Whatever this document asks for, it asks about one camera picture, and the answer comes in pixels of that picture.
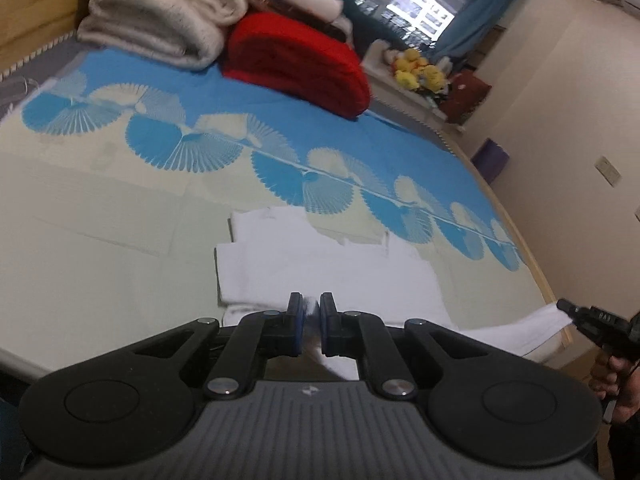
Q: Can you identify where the white window sill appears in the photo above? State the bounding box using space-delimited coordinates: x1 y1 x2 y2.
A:
364 40 451 122

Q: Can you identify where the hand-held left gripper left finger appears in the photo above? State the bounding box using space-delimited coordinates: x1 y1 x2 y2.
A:
132 292 304 401

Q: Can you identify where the wooden bed frame rail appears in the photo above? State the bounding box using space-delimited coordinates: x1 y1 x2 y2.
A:
440 130 573 361

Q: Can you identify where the wooden headboard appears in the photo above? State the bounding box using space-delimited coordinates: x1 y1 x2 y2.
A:
0 0 96 77

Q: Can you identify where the blue curtain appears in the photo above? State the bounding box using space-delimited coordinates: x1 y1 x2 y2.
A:
430 0 531 66

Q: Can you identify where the red folded blanket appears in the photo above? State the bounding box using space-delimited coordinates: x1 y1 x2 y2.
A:
222 12 371 121

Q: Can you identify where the yellow plush toy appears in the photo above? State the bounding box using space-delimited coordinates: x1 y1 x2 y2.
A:
392 50 426 92
420 62 447 95

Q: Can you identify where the purple box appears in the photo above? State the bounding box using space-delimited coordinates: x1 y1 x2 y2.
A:
472 140 511 183

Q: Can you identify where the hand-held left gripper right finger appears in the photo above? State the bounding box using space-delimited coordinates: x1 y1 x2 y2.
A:
320 291 481 401

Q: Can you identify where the white long-sleeve shirt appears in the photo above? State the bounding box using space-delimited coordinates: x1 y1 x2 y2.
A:
215 205 576 381

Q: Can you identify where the person's right hand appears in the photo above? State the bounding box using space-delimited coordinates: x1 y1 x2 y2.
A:
590 354 640 425

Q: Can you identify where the dark red bag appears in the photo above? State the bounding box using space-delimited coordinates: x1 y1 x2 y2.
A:
440 70 493 123

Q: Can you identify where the white cord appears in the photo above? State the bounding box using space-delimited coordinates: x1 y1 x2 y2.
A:
0 79 32 111

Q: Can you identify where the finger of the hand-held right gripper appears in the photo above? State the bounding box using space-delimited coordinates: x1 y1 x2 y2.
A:
556 298 591 326

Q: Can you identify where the window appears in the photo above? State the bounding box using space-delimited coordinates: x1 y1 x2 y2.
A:
330 0 481 43

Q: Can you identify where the blue cream fan-print bed sheet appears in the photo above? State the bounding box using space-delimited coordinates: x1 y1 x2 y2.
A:
0 47 556 383

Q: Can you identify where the wall socket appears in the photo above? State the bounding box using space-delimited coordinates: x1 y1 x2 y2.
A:
595 156 623 188

